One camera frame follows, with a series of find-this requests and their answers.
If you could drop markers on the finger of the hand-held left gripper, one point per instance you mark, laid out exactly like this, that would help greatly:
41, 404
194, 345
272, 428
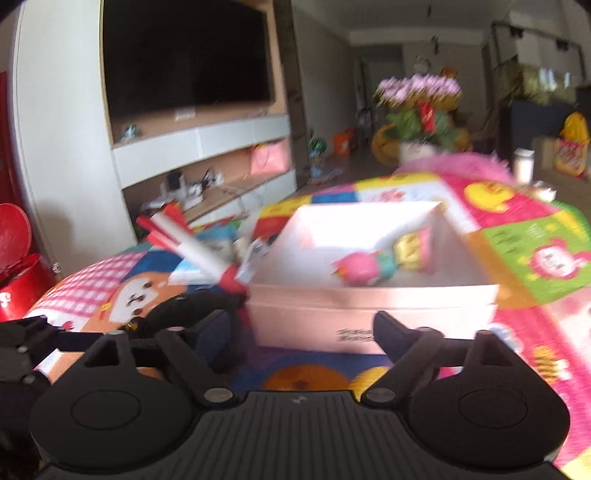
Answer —
23, 337

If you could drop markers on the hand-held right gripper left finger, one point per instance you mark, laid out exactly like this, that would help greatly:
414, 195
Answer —
214, 339

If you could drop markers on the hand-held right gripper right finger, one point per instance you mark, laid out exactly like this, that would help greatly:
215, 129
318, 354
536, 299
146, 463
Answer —
390, 337

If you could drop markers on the black plush toy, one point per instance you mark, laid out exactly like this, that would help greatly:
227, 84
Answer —
184, 307

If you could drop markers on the pink cardboard box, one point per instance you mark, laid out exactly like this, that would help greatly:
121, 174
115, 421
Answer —
295, 318

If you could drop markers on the red round box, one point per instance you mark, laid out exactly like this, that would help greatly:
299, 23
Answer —
18, 286

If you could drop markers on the blue and white tissue pack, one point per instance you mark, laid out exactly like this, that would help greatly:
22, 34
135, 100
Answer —
184, 274

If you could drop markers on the pink doll toy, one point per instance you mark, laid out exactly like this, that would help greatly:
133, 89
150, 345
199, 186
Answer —
360, 270

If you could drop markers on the yellow and pink packet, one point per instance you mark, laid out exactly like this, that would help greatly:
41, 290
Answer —
411, 249

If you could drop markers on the white power strip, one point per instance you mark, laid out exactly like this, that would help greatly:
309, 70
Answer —
203, 187

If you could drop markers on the colourful play mat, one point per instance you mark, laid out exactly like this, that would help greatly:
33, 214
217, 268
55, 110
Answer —
531, 230

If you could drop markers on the pink fluffy cushion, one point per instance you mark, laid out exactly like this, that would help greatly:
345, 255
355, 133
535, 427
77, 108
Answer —
461, 166

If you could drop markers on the pink gift bag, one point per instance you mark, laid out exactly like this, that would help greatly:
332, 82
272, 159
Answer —
270, 159

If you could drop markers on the white television cabinet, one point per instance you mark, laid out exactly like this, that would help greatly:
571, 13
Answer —
152, 152

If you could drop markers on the orange bag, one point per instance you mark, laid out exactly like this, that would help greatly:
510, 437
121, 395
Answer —
344, 142

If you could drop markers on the watermelon ball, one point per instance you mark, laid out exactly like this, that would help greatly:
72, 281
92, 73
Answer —
318, 146

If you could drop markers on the small white bowl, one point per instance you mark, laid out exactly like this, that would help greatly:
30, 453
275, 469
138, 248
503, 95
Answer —
543, 190

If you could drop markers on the white cup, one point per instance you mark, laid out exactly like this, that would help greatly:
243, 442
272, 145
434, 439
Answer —
523, 166

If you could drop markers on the small glass ornament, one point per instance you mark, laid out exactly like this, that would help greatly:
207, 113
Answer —
130, 132

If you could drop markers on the white card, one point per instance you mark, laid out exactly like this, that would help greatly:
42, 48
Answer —
184, 114

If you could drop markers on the brown cardboard box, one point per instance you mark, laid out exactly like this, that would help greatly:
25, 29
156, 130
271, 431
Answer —
545, 152

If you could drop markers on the pink potted flower plant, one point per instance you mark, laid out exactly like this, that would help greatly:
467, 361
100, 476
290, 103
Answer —
415, 87

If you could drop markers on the dark cabinet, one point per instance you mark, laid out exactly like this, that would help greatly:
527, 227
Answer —
535, 117

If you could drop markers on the yellow and red toy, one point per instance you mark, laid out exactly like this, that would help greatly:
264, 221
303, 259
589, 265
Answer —
575, 138

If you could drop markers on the black television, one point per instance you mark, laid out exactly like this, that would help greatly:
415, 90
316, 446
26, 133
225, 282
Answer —
184, 55

